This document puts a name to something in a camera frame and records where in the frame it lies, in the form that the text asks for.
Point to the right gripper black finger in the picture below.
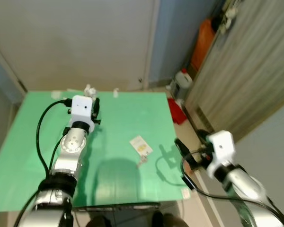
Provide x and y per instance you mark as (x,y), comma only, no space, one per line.
(203,135)
(184,149)

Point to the keys with white tag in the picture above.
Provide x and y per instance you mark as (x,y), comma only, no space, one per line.
(139,144)

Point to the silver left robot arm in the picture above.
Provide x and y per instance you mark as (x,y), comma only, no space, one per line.
(68,156)

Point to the crumpled clear tape ball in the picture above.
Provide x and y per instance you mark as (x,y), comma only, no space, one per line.
(90,90)

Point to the small white scrap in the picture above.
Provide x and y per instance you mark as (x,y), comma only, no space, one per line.
(116,93)

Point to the plain green board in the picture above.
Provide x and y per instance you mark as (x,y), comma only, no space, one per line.
(123,123)

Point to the red cloth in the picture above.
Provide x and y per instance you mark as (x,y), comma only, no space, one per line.
(176,111)

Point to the white jug with red cap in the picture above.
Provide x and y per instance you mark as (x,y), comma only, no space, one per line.
(183,82)

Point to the robot's dark right foot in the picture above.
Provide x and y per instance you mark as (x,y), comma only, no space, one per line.
(169,220)

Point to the robot's dark foot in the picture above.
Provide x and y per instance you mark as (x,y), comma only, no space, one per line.
(99,221)
(169,220)

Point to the orange broom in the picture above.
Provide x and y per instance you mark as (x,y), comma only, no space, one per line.
(201,45)

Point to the robot's dark left foot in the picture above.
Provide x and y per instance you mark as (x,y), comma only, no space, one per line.
(99,221)

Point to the white hanging bundle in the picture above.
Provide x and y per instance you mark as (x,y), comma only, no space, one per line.
(230,14)

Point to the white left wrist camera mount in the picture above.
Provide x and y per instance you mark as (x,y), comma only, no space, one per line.
(81,108)

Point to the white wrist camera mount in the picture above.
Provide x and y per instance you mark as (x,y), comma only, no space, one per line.
(81,108)
(222,146)

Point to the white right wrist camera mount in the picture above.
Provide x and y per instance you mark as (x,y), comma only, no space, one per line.
(222,146)

